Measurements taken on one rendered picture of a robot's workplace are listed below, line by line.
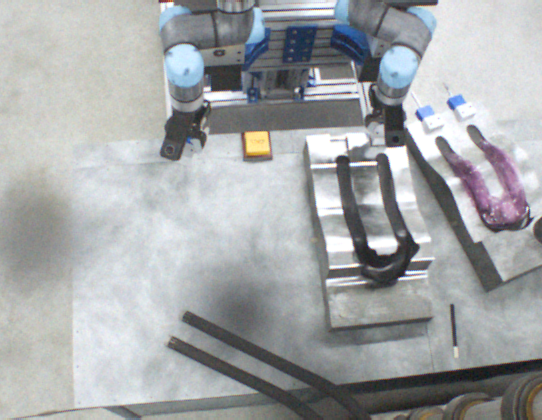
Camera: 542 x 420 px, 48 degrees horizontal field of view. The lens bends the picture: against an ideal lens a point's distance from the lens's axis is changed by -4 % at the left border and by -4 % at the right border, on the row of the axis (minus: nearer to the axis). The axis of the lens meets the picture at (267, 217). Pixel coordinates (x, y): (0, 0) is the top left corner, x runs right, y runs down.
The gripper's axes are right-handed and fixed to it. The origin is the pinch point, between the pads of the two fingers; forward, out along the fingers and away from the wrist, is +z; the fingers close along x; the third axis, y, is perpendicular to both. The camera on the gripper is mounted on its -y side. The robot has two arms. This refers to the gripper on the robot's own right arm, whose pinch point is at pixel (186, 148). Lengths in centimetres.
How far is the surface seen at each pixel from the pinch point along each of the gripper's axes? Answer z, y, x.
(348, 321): 9, -23, -52
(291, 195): 15.0, 5.0, -27.3
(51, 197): 95, 2, 65
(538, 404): -62, -44, -71
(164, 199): 15.0, -9.0, 3.0
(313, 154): 6.0, 14.0, -29.1
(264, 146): 11.3, 13.9, -15.9
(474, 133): 10, 41, -69
